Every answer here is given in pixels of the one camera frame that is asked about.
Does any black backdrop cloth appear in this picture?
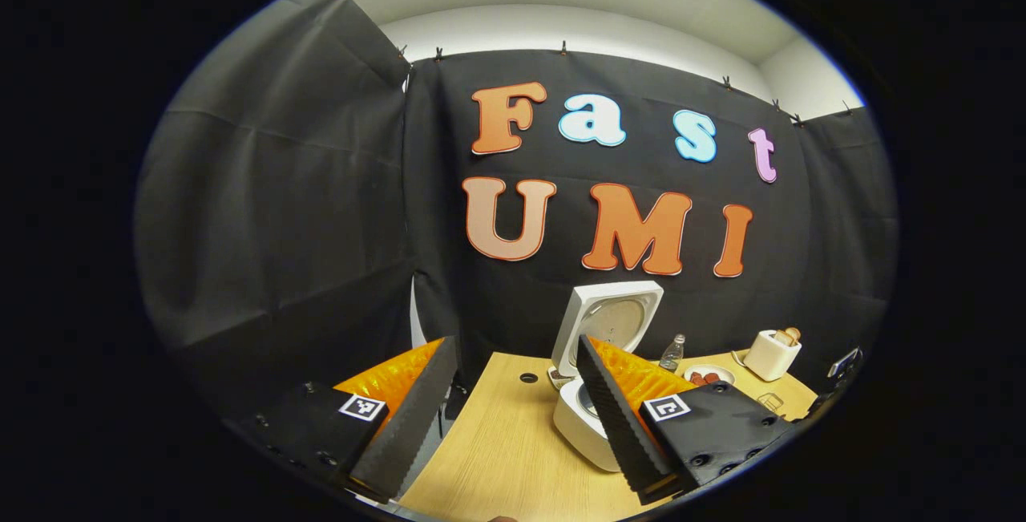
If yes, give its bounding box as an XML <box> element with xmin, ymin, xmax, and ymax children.
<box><xmin>135</xmin><ymin>0</ymin><xmax>899</xmax><ymax>435</ymax></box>

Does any black metal frame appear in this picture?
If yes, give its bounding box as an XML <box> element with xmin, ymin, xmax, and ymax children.
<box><xmin>437</xmin><ymin>378</ymin><xmax>470</xmax><ymax>439</ymax></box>

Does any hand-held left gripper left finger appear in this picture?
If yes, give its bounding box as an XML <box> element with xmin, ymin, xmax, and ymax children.
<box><xmin>223</xmin><ymin>335</ymin><xmax>458</xmax><ymax>505</ymax></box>

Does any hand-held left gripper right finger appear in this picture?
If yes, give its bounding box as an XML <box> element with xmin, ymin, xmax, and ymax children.
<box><xmin>576</xmin><ymin>334</ymin><xmax>806</xmax><ymax>507</ymax></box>

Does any white toaster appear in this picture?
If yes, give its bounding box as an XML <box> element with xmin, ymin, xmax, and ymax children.
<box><xmin>743</xmin><ymin>330</ymin><xmax>802</xmax><ymax>382</ymax></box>

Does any white round plate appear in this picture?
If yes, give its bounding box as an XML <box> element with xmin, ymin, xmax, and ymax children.
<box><xmin>684</xmin><ymin>364</ymin><xmax>736</xmax><ymax>388</ymax></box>

